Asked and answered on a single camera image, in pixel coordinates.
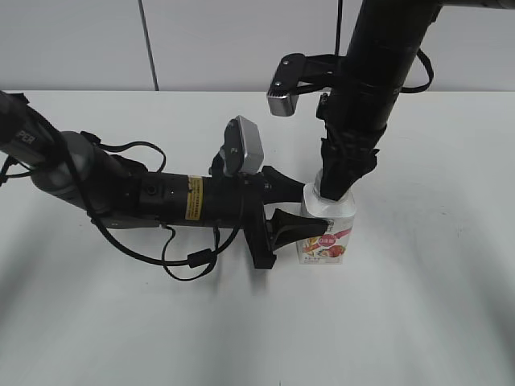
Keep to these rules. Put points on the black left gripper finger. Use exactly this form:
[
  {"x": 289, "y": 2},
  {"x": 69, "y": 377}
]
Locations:
[
  {"x": 286, "y": 228},
  {"x": 278, "y": 188}
]

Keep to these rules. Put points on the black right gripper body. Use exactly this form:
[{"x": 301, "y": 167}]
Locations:
[{"x": 355, "y": 115}]

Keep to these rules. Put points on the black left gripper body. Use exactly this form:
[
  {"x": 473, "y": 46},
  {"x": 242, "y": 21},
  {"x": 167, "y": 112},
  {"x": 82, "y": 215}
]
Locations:
[{"x": 217, "y": 201}]

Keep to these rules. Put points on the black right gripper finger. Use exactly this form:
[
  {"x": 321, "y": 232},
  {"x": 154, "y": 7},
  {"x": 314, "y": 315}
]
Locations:
[
  {"x": 357, "y": 163},
  {"x": 335, "y": 179}
]

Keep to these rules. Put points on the white yogurt drink bottle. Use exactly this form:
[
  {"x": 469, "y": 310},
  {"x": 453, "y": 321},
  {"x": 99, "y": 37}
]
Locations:
[{"x": 330, "y": 247}]

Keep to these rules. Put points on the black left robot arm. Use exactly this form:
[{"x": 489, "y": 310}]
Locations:
[{"x": 120, "y": 193}]

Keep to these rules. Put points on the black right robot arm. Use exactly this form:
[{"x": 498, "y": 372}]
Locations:
[{"x": 385, "y": 41}]

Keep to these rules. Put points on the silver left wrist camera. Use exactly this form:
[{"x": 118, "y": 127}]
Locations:
[{"x": 242, "y": 149}]

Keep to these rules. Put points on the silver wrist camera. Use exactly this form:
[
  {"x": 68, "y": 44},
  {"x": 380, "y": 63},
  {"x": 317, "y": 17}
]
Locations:
[
  {"x": 282, "y": 95},
  {"x": 242, "y": 149}
]

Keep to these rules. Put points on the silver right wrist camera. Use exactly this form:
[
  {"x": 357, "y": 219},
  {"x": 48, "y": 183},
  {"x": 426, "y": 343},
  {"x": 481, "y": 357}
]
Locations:
[{"x": 282, "y": 95}]

